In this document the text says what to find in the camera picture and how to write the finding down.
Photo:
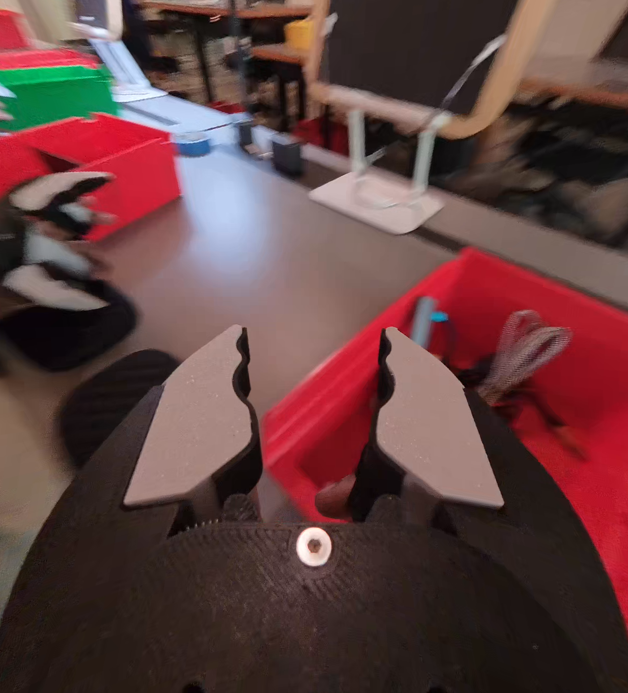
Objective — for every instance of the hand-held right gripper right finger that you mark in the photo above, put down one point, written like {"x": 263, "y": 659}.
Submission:
{"x": 433, "y": 433}

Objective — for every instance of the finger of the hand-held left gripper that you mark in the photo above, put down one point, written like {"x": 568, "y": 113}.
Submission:
{"x": 48, "y": 192}
{"x": 48, "y": 289}

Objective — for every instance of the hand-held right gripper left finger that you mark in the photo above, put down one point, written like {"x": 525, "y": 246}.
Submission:
{"x": 194, "y": 433}

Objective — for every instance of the green plastic bin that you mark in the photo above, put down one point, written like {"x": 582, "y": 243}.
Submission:
{"x": 54, "y": 97}

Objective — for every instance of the white board stand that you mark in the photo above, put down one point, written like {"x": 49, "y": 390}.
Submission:
{"x": 124, "y": 65}
{"x": 379, "y": 208}

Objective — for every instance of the blue tape roll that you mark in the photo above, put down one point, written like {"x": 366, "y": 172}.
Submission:
{"x": 192, "y": 143}

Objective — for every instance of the black board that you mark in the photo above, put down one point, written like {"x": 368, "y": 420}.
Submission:
{"x": 416, "y": 43}
{"x": 91, "y": 9}

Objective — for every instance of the yellow plastic bin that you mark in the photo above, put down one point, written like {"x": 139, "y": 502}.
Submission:
{"x": 298, "y": 33}

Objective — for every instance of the wooden rounded panel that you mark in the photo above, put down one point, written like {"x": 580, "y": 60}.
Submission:
{"x": 509, "y": 54}

